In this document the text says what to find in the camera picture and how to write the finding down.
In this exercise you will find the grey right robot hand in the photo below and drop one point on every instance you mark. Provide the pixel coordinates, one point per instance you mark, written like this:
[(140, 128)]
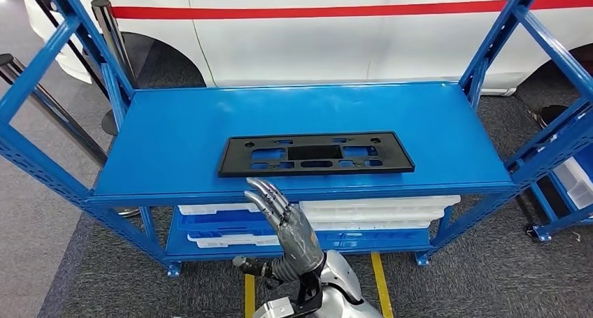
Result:
[(296, 237)]

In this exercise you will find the black plastic plate part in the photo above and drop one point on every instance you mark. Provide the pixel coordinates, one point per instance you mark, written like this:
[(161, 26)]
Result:
[(398, 158)]

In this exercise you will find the blue metal shelf rack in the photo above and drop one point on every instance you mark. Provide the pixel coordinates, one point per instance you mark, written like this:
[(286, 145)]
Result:
[(185, 144)]

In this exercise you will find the white car with red stripe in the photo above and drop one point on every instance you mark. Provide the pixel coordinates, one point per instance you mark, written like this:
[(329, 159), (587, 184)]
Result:
[(278, 47)]

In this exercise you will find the thin black pole with base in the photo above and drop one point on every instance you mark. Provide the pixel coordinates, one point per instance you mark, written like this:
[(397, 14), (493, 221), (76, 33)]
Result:
[(110, 123)]

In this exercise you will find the blue wheeled storage rack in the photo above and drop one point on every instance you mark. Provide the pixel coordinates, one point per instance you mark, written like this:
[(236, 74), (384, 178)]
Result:
[(563, 223)]

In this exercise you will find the black round stanchion base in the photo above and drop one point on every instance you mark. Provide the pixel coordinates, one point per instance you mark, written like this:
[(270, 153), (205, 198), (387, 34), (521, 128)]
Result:
[(551, 116)]

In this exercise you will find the white plastic crate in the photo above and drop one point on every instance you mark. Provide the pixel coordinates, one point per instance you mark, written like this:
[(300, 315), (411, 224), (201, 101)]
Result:
[(583, 200), (572, 174)]

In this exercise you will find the blue plastic crate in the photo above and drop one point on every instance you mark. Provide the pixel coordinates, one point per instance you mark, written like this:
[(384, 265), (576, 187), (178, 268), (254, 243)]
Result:
[(584, 154)]

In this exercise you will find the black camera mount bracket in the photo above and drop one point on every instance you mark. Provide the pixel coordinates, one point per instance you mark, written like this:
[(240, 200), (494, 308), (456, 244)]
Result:
[(309, 292)]

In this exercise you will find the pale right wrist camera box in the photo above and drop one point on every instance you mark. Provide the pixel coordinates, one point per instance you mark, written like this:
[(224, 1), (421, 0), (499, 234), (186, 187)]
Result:
[(273, 309)]

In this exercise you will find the chrome stanchion post black cap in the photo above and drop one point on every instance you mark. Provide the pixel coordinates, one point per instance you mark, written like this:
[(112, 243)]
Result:
[(110, 29), (55, 112)]

